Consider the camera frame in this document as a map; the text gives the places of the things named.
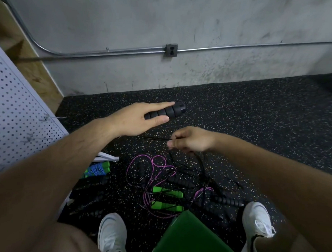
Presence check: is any person's right hand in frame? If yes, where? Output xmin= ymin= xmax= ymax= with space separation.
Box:
xmin=165 ymin=125 xmax=219 ymax=155

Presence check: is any person's left hand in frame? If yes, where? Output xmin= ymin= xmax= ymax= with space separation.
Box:
xmin=103 ymin=101 xmax=177 ymax=139

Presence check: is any black foam-handled jump rope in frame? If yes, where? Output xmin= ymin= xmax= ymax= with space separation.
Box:
xmin=134 ymin=101 xmax=212 ymax=183

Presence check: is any pile of jump ropes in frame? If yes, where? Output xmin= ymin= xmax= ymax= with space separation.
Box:
xmin=123 ymin=149 xmax=249 ymax=225

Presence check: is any blue green-handled jump rope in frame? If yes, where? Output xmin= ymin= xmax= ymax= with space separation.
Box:
xmin=82 ymin=161 xmax=112 ymax=179

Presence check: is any white pegboard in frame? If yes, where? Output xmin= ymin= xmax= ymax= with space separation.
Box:
xmin=0 ymin=30 xmax=71 ymax=176

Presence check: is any person's left forearm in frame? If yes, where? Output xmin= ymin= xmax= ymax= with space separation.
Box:
xmin=0 ymin=116 xmax=122 ymax=252

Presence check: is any person's right forearm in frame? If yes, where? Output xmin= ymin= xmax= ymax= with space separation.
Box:
xmin=210 ymin=130 xmax=332 ymax=252

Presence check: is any white pegboard stand foot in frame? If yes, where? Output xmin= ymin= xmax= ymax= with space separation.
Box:
xmin=93 ymin=151 xmax=120 ymax=163

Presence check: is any metal conduit pipe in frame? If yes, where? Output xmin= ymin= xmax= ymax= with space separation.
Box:
xmin=4 ymin=0 xmax=332 ymax=60

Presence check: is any grey electrical junction box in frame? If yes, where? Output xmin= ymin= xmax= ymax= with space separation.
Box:
xmin=163 ymin=44 xmax=179 ymax=58

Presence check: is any white right shoe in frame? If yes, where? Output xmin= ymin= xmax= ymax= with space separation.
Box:
xmin=238 ymin=201 xmax=278 ymax=252

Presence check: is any white shoe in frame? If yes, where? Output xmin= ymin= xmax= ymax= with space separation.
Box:
xmin=97 ymin=212 xmax=129 ymax=252
xmin=238 ymin=201 xmax=278 ymax=252

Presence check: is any white left shoe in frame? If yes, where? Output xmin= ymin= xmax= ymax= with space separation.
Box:
xmin=97 ymin=212 xmax=129 ymax=252

